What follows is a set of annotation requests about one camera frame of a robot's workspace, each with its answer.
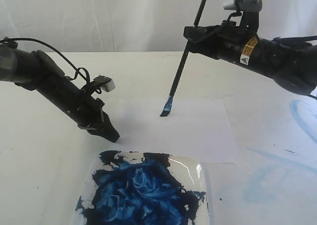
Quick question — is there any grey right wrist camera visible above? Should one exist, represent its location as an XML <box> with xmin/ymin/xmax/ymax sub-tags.
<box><xmin>223</xmin><ymin>0</ymin><xmax>263</xmax><ymax>12</ymax></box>

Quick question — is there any black paintbrush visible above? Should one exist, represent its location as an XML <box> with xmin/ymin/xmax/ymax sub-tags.
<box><xmin>159</xmin><ymin>0</ymin><xmax>207</xmax><ymax>117</ymax></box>

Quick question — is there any black left camera cable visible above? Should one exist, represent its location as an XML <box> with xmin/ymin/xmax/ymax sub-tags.
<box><xmin>0</xmin><ymin>37</ymin><xmax>102</xmax><ymax>96</ymax></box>

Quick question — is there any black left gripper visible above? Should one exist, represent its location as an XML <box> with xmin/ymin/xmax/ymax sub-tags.
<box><xmin>65</xmin><ymin>86</ymin><xmax>120</xmax><ymax>143</ymax></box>

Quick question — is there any white paper sheet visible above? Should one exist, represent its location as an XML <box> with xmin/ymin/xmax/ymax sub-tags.
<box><xmin>107</xmin><ymin>99</ymin><xmax>238</xmax><ymax>163</ymax></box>

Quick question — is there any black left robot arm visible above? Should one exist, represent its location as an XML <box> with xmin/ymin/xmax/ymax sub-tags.
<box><xmin>0</xmin><ymin>44</ymin><xmax>119</xmax><ymax>142</ymax></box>

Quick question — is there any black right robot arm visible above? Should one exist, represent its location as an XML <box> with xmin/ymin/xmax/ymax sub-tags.
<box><xmin>183</xmin><ymin>21</ymin><xmax>317</xmax><ymax>96</ymax></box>

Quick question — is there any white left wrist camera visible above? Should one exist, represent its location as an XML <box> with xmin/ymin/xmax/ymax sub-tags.
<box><xmin>94</xmin><ymin>75</ymin><xmax>115</xmax><ymax>92</ymax></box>

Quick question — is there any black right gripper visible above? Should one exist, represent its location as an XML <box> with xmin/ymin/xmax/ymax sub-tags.
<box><xmin>183</xmin><ymin>20</ymin><xmax>260</xmax><ymax>61</ymax></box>

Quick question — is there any white paint palette plate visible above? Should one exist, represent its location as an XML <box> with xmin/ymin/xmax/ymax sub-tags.
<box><xmin>71</xmin><ymin>151</ymin><xmax>210</xmax><ymax>225</ymax></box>

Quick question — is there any white backdrop curtain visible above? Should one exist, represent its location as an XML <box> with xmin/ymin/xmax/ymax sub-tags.
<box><xmin>0</xmin><ymin>0</ymin><xmax>317</xmax><ymax>52</ymax></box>

